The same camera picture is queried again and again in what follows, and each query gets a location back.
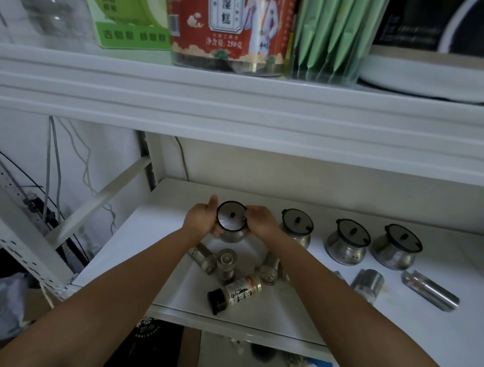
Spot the person's right hand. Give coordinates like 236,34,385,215
242,205,283,243

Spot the person's left hand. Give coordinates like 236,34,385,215
183,195,224,239

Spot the steel seasoning jar black-rimmed lid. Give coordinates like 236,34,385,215
370,223,423,271
325,218,371,267
279,208,315,250
215,201,250,243

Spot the person's right forearm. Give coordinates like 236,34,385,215
261,227,442,367

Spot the person's left forearm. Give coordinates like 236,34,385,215
0,226,206,367

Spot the glass and steel spice shaker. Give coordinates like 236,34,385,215
188,242,218,275
349,269,385,305
216,248,239,285
400,269,461,313
258,251,290,285

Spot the white flat shelf board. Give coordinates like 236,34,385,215
71,178,484,367

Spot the labelled spice bottle black cap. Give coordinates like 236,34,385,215
207,274,263,316

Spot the white shelf board with moulding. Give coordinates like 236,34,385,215
0,41,484,187

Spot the white diagonal shelf brace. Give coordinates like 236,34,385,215
45,155,152,249

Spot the black printed item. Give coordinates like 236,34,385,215
113,319,187,367

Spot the red printed tin can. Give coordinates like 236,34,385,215
169,0,298,77

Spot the white perforated shelf upright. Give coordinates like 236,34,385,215
0,158,81,300

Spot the clear container of green packets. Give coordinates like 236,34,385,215
285,0,391,86

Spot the green and white box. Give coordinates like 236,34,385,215
86,0,173,51

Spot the cardboard box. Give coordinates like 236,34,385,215
22,288,62,326

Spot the white round plate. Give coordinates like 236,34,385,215
357,53,484,105

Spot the grey plastic bag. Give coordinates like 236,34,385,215
0,273,28,338

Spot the clear glass jar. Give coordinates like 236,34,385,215
0,0,95,47

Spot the black box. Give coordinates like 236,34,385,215
372,0,484,58

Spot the brown cable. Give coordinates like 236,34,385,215
174,136,190,182

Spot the grey slotted wall rail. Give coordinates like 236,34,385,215
135,130,157,192

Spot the white cable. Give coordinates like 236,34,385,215
57,117,118,237

